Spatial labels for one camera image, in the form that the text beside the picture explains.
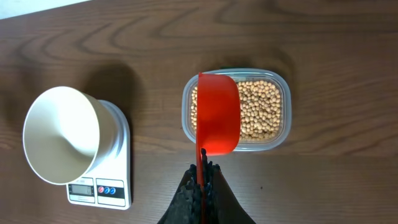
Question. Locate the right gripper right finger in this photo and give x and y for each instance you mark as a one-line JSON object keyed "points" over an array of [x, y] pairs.
{"points": [[221, 205]]}

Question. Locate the red plastic measuring scoop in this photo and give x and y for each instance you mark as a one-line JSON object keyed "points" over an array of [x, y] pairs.
{"points": [[218, 121]]}

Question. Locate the white digital kitchen scale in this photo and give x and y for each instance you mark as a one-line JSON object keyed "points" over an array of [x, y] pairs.
{"points": [[108, 185]]}

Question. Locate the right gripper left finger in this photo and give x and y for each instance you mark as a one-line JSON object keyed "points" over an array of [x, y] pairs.
{"points": [[185, 207]]}

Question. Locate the clear plastic container of soybeans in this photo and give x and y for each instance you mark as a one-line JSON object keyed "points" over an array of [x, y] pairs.
{"points": [[265, 108]]}

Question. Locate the cream round bowl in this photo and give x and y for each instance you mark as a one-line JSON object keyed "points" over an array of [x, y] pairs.
{"points": [[66, 134]]}

